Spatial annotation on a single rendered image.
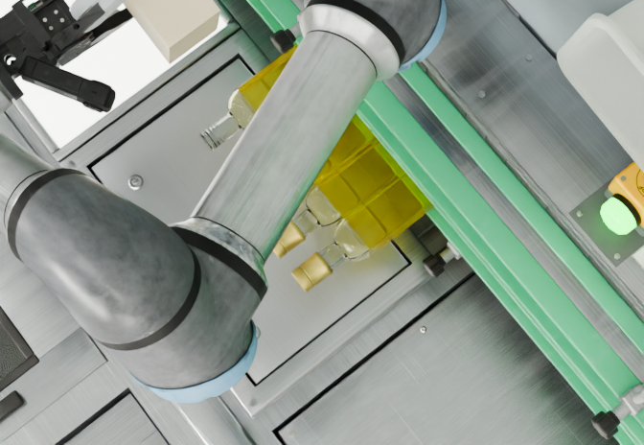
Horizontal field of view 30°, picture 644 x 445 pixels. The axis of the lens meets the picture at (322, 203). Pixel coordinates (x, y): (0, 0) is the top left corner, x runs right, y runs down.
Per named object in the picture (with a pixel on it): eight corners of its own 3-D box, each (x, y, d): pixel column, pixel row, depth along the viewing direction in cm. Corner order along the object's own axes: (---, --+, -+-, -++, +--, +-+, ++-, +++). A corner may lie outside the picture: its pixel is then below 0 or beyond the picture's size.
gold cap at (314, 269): (328, 269, 160) (301, 289, 159) (312, 248, 158) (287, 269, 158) (335, 275, 156) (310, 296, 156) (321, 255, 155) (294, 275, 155)
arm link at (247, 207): (434, -100, 121) (149, 363, 101) (472, 2, 132) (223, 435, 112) (336, -109, 127) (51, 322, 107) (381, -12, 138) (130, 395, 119)
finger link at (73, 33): (90, 4, 137) (42, 48, 141) (99, 14, 137) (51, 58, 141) (111, -3, 141) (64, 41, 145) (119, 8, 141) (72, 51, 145)
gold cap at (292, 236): (287, 214, 158) (261, 234, 158) (303, 233, 157) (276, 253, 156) (292, 224, 161) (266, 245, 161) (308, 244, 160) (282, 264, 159)
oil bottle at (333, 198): (423, 112, 165) (300, 206, 163) (425, 99, 160) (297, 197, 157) (448, 143, 164) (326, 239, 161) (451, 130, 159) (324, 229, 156)
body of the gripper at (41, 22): (51, -24, 141) (-35, 36, 139) (96, 35, 141) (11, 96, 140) (57, -10, 148) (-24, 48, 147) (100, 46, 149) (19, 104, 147)
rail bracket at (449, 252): (491, 209, 170) (417, 267, 168) (495, 196, 163) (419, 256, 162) (509, 230, 169) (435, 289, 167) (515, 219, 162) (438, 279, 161)
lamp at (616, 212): (610, 199, 141) (591, 214, 141) (618, 188, 137) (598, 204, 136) (636, 227, 140) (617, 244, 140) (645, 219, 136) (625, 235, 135)
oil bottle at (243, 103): (344, 22, 169) (223, 112, 167) (343, 6, 164) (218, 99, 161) (369, 51, 168) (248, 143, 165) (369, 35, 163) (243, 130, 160)
